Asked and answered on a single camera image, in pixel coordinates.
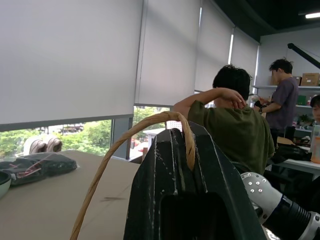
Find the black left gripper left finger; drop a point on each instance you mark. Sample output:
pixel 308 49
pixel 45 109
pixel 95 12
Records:
pixel 150 175

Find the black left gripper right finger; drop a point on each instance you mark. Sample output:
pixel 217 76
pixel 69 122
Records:
pixel 222 180

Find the black bag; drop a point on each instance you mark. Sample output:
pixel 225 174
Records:
pixel 291 153

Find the person in green shirt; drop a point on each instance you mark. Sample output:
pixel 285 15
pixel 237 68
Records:
pixel 237 130

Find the white desk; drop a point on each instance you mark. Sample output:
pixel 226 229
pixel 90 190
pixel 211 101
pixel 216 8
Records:
pixel 302 166

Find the orange and white box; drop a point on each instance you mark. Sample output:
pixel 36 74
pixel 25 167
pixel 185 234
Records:
pixel 315 147

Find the white and pink shoe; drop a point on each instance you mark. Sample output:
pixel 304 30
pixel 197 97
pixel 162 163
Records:
pixel 53 145
pixel 33 146

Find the person in purple shirt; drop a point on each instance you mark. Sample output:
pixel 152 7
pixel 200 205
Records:
pixel 285 100

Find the small green plant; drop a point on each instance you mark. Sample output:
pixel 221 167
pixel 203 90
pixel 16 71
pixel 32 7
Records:
pixel 305 119

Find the black plastic-wrapped package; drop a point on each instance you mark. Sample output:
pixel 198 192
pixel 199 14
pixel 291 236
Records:
pixel 47 166

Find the green box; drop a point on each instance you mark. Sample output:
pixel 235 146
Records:
pixel 302 100

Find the person with black hair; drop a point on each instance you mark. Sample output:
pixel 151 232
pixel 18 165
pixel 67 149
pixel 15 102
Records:
pixel 316 107

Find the narrow white roller blind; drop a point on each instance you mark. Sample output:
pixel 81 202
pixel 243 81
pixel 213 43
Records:
pixel 243 57

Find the brown cardboard box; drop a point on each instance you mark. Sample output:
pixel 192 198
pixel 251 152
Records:
pixel 310 79

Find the widest white roller blind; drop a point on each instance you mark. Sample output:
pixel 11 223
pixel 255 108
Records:
pixel 67 57

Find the pale green bowl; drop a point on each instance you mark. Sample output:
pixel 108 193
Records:
pixel 3 185

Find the ceiling light strip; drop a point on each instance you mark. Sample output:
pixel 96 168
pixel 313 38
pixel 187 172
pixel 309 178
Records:
pixel 313 15

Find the white wall shelf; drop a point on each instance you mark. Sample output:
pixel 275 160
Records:
pixel 308 88

